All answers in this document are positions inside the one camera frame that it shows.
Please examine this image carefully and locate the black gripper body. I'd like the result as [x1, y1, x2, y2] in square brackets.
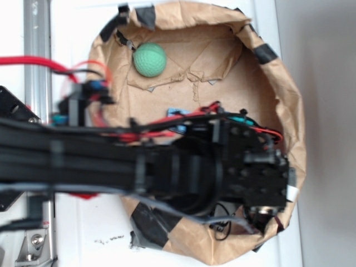
[221, 115, 289, 231]

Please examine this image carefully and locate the black gripper finger with white pad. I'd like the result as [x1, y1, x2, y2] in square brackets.
[286, 167, 298, 202]

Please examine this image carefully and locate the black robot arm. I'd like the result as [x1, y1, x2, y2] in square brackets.
[1, 81, 296, 228]

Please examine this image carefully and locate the blue sponge block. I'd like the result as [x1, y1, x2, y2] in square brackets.
[167, 108, 191, 135]

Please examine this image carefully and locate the brown paper bag tray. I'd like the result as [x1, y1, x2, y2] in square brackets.
[89, 1, 306, 265]

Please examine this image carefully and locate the green dimpled foam ball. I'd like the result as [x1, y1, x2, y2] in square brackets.
[133, 43, 167, 78]

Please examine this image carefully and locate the red cable bundle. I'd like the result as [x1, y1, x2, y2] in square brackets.
[0, 55, 284, 145]

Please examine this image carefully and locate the metal corner bracket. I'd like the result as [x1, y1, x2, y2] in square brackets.
[15, 228, 51, 266]

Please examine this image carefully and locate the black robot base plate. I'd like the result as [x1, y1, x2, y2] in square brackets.
[1, 86, 41, 212]

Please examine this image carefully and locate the aluminium extrusion rail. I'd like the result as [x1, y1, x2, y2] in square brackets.
[23, 1, 58, 266]

